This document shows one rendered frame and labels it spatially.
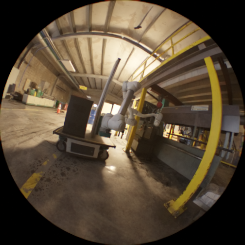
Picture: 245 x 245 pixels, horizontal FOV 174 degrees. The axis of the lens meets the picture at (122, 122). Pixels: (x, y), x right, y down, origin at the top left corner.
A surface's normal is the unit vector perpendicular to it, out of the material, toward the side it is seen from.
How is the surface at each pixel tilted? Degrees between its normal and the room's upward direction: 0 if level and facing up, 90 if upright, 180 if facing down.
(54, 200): 0
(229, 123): 90
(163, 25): 171
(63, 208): 0
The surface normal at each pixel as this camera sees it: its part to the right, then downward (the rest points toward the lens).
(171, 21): -0.42, 0.91
